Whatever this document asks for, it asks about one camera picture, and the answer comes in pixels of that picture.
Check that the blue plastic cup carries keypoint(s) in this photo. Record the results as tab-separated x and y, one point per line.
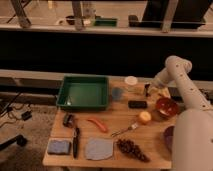
116	93

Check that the black peeler tool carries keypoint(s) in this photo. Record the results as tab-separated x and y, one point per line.
69	120

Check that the white translucent cup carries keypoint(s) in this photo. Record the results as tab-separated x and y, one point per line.
130	82

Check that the orange carrot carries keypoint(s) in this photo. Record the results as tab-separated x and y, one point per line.
102	127

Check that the purple bowl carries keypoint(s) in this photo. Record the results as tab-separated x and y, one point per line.
168	137

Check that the green box on shelf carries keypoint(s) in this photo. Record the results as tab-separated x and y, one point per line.
106	22

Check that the blue sponge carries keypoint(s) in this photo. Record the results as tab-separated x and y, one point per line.
58	147

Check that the dark red background bowl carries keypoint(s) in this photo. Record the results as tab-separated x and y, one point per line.
70	20

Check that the yellow apple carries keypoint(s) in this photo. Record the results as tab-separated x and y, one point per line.
144	117

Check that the grey blue round plate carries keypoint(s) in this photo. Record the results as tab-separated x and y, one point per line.
98	149

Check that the black rectangular block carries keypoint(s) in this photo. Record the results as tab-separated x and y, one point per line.
137	104

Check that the black power adapter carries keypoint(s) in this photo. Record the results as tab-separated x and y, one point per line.
26	115

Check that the black handled knife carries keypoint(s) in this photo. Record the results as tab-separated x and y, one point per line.
76	141

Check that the bunch of dark grapes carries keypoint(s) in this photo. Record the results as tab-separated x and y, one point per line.
130	149

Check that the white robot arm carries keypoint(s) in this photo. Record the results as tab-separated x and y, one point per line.
192	147

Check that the small metal cup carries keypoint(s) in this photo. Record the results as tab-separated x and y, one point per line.
146	89

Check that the metal fork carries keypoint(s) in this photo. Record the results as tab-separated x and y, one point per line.
131	127

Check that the green plastic tray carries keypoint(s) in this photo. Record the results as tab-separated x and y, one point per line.
83	93

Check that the red wooden bowl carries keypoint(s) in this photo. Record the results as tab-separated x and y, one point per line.
166	107

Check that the black chair base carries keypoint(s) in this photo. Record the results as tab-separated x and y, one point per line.
19	140

